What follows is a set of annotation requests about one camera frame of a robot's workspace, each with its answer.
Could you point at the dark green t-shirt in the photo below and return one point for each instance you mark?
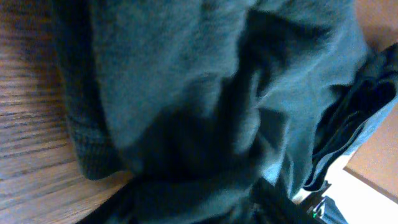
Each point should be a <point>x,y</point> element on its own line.
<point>220,108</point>

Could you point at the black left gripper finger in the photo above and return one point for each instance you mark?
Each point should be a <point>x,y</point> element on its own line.
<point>280,205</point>

